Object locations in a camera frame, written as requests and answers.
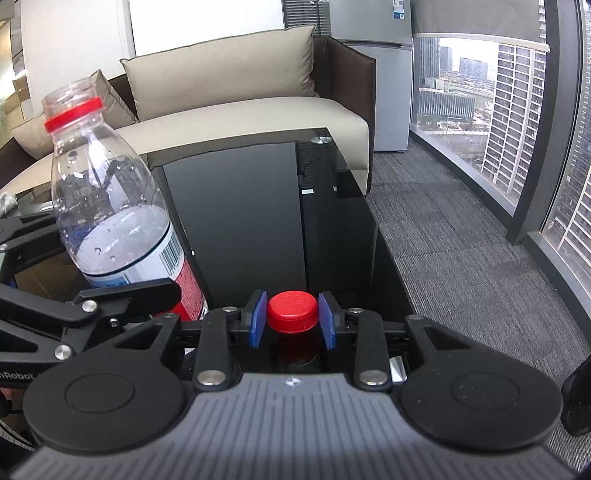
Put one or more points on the grey roller window blind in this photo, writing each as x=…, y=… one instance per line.
x=510, y=22

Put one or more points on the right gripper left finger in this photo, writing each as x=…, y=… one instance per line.
x=224, y=332

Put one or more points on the silver refrigerator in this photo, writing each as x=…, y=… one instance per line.
x=382, y=29

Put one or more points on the clear plastic water bottle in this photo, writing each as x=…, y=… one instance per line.
x=111, y=214

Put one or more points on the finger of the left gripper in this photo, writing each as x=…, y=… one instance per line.
x=113, y=308
x=30, y=236

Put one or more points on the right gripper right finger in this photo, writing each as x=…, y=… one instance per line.
x=356, y=341

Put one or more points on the red bottle cap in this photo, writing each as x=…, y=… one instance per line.
x=292, y=312

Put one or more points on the small beige throw pillow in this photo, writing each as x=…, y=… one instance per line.
x=33, y=138

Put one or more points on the beige sofa with brown frame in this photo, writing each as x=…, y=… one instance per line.
x=344, y=103

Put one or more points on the crumpled grey cloth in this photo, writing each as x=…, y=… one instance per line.
x=8, y=202

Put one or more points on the large beige back cushion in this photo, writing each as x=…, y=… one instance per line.
x=276, y=63

